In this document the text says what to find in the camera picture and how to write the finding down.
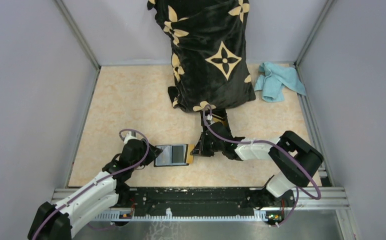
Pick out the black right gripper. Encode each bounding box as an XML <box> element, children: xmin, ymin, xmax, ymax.
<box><xmin>190</xmin><ymin>131</ymin><xmax>224</xmax><ymax>157</ymax></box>

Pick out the gold credit card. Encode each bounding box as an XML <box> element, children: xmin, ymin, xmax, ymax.
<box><xmin>186</xmin><ymin>144</ymin><xmax>195</xmax><ymax>165</ymax></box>

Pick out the black credit card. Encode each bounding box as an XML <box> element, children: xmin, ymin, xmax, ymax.
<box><xmin>172</xmin><ymin>145</ymin><xmax>185</xmax><ymax>165</ymax></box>

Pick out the light blue cloth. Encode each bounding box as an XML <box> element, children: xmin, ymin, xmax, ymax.
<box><xmin>254</xmin><ymin>62</ymin><xmax>306</xmax><ymax>103</ymax></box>

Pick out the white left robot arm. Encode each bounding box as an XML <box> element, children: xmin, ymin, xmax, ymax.
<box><xmin>28</xmin><ymin>137</ymin><xmax>162</xmax><ymax>240</ymax></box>

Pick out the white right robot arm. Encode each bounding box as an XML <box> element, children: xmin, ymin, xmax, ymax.
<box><xmin>190</xmin><ymin>122</ymin><xmax>323</xmax><ymax>206</ymax></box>

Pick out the black plastic card box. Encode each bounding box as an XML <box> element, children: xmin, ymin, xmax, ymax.
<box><xmin>199</xmin><ymin>108</ymin><xmax>231</xmax><ymax>132</ymax></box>

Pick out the black floral plush blanket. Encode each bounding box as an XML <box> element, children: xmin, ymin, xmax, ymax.
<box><xmin>147</xmin><ymin>0</ymin><xmax>256</xmax><ymax>113</ymax></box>

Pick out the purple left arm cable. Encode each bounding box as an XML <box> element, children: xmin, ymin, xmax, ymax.
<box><xmin>30</xmin><ymin>128</ymin><xmax>150</xmax><ymax>240</ymax></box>

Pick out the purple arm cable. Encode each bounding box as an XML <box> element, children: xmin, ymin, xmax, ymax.
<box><xmin>202</xmin><ymin>104</ymin><xmax>322</xmax><ymax>228</ymax></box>
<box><xmin>30</xmin><ymin>128</ymin><xmax>150</xmax><ymax>240</ymax></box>

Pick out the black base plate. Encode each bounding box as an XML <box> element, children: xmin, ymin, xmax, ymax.
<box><xmin>115</xmin><ymin>187</ymin><xmax>295</xmax><ymax>217</ymax></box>

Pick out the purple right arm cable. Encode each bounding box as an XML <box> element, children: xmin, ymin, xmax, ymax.
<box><xmin>202</xmin><ymin>104</ymin><xmax>322</xmax><ymax>228</ymax></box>

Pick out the aluminium frame rail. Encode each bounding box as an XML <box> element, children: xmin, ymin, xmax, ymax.
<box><xmin>52</xmin><ymin>187</ymin><xmax>349</xmax><ymax>222</ymax></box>

